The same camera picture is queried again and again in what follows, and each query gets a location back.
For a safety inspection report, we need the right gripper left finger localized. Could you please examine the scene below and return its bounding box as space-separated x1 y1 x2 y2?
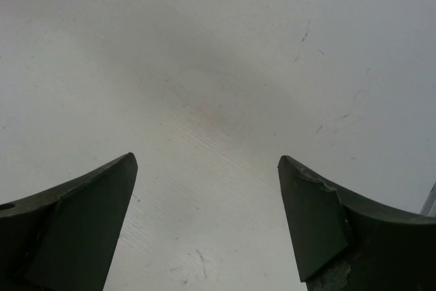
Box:
1 153 138 290

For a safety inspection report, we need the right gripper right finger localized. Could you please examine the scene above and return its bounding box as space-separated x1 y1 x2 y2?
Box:
278 155 435 290

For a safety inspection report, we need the aluminium table rail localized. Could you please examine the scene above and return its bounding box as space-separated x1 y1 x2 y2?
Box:
420 183 436 217

